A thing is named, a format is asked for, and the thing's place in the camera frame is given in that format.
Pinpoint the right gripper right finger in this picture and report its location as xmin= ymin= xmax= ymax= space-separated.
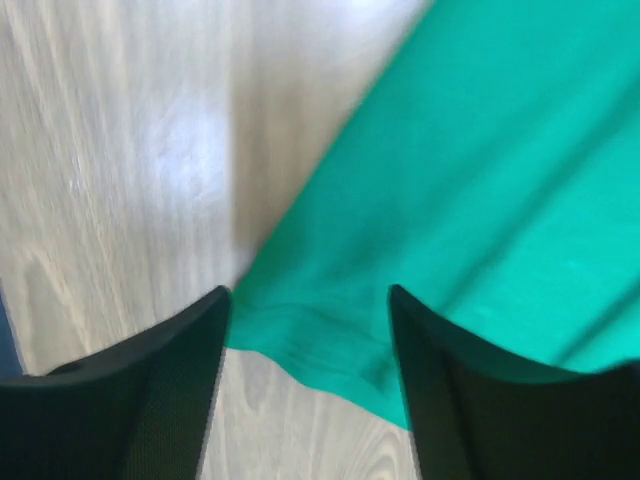
xmin=389 ymin=285 xmax=639 ymax=479

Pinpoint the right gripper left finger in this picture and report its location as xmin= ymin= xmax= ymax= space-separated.
xmin=1 ymin=286 xmax=231 ymax=479

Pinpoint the green t shirt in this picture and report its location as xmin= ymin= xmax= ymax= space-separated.
xmin=228 ymin=1 xmax=639 ymax=426

